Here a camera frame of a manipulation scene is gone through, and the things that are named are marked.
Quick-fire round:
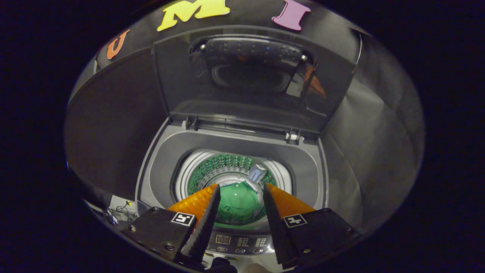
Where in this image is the dark washing machine lid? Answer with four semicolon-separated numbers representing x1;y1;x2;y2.
152;26;358;135

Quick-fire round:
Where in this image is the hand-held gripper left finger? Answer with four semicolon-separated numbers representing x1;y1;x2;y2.
121;184;221;266

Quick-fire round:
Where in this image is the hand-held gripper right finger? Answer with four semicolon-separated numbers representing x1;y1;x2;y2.
263;183;360;270

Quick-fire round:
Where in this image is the green polo shirt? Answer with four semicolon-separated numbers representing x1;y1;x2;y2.
216;181;268;225

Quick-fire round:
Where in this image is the dark grey washing machine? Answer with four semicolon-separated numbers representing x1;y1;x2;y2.
135;116;330;266

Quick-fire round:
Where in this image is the tangle of thin cables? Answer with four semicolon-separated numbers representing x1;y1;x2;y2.
104;200;139;225

